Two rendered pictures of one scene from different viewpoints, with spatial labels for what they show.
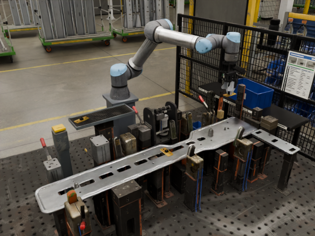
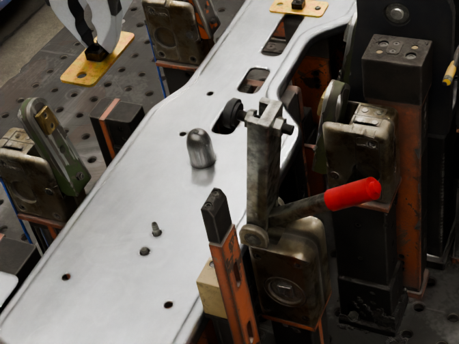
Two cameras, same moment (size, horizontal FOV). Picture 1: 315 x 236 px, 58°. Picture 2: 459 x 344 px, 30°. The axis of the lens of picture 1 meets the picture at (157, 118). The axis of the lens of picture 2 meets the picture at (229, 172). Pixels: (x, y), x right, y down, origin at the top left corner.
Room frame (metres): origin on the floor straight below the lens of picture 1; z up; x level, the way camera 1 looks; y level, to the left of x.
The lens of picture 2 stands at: (2.29, -0.63, 1.71)
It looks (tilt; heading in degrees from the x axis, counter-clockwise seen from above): 43 degrees down; 156
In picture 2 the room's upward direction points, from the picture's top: 12 degrees counter-clockwise
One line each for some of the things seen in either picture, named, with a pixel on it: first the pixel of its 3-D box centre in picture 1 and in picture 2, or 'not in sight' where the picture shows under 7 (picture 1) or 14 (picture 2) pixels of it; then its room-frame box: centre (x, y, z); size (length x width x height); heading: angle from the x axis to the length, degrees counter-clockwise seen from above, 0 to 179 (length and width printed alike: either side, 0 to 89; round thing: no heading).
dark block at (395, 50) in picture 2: (175, 137); (399, 179); (1.67, -0.12, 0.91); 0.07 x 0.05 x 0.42; 34
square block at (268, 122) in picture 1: (265, 141); not in sight; (1.67, -0.74, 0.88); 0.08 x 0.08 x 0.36; 34
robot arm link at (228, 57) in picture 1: (231, 56); not in sight; (1.61, -0.42, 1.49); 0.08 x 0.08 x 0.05
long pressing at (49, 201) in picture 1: (164, 154); (298, 2); (1.35, -0.04, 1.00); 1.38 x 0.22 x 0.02; 124
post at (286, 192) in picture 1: (286, 171); not in sight; (1.39, -0.78, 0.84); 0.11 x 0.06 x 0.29; 34
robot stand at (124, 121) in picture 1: (121, 120); not in sight; (1.95, 0.27, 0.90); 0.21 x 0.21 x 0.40; 29
